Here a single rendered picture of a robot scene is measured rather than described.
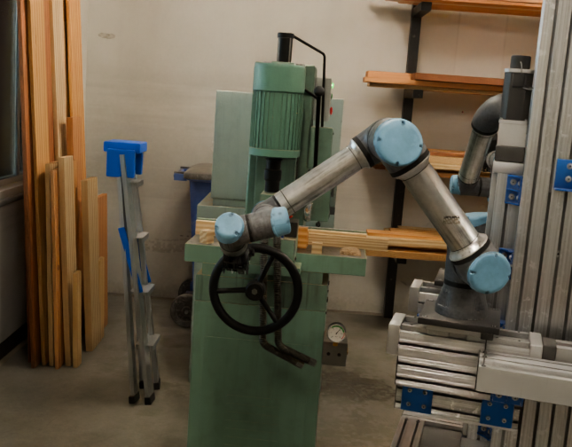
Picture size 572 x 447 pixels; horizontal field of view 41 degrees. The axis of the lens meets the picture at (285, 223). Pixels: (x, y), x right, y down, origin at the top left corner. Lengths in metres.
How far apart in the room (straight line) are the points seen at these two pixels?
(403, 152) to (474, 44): 3.19
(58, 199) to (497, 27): 2.91
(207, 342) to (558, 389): 1.13
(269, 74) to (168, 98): 2.55
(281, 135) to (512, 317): 0.93
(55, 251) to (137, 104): 1.58
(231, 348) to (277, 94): 0.86
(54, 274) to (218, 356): 1.43
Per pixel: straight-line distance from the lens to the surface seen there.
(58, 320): 3.89
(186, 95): 5.01
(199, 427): 2.71
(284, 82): 2.51
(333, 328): 2.47
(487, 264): 2.03
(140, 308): 3.41
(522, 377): 2.12
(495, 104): 2.65
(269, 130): 2.52
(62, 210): 3.80
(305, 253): 2.48
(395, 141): 1.92
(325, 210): 2.77
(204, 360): 2.61
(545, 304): 2.39
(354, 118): 4.96
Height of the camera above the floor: 1.40
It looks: 9 degrees down
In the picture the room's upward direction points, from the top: 4 degrees clockwise
